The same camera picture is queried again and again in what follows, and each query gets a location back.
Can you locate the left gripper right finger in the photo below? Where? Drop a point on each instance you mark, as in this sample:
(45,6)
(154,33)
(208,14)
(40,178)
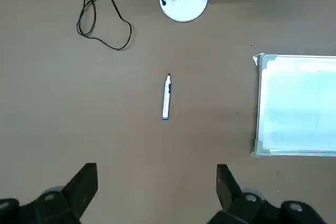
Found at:
(236,205)

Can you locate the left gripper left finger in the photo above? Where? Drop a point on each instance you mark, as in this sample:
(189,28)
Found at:
(65,200)

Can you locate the white and blue marker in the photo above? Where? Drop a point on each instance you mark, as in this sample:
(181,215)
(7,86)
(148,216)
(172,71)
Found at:
(166,100)

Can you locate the silver-framed whiteboard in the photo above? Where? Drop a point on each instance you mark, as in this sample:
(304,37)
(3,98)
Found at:
(302,106)

